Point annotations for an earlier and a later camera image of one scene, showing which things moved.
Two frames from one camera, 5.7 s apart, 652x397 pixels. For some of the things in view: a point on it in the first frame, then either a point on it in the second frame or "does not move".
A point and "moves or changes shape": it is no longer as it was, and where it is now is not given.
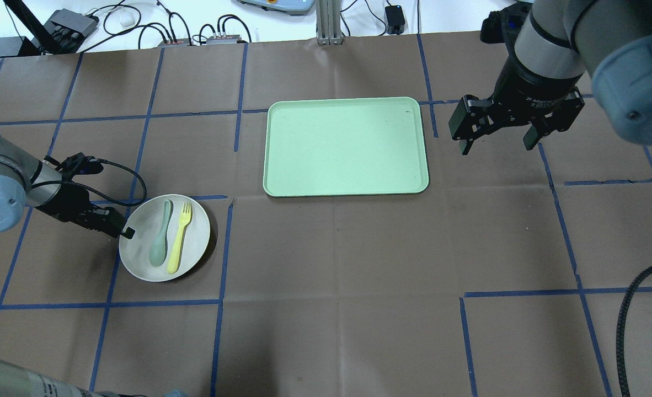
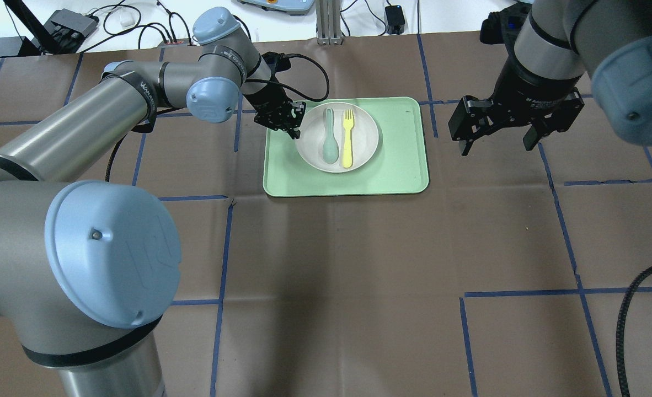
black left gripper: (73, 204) → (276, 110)
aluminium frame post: (329, 22) does not move
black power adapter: (395, 19) does not move
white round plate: (171, 235) moves or changes shape
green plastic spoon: (158, 247) moves or changes shape
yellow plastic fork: (186, 216) → (348, 121)
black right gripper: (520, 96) does not move
